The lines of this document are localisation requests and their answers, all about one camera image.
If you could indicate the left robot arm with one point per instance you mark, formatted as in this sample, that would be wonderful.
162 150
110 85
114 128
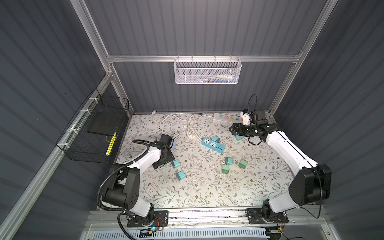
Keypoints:
120 191

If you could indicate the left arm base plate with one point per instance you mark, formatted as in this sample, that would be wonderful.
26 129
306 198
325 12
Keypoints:
155 218

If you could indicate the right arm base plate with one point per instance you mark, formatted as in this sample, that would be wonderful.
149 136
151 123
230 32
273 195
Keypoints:
261 216

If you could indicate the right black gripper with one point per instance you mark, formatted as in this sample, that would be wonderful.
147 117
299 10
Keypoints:
234 129

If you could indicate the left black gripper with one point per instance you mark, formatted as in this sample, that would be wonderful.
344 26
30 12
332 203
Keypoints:
169 157

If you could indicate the teal plug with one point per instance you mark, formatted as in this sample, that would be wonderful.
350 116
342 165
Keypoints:
216 139
238 138
176 164
229 161
181 175

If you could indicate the black wire side basket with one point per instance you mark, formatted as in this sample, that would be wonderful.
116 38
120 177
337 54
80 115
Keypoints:
79 145

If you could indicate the white wire wall basket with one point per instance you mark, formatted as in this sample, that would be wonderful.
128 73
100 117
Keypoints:
189 71

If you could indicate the green plug centre right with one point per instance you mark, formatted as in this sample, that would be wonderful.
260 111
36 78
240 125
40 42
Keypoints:
243 164

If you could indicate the white long power strip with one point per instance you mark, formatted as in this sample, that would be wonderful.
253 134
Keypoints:
226 119

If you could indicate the green plug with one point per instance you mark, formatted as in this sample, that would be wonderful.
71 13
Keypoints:
243 164
225 169

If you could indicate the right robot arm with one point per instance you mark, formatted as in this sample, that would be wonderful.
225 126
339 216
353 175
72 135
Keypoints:
311 183

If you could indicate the pens in white basket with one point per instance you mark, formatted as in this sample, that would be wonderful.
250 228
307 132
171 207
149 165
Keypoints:
229 79

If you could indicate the green plug centre lower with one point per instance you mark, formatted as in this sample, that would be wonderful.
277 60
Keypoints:
225 169

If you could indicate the lavender square power socket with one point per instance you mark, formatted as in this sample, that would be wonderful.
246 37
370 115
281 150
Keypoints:
173 145

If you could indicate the teal plug beside teal strip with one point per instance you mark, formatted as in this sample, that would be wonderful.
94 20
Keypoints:
216 139

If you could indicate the black pad in basket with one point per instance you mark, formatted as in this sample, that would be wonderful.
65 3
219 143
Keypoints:
104 124

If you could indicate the yellow marker in basket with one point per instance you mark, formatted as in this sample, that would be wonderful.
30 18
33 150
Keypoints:
111 144

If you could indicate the teal power strip with USB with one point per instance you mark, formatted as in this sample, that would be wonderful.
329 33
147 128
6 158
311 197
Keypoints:
208 143

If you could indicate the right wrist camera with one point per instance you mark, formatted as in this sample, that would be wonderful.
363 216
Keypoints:
247 117

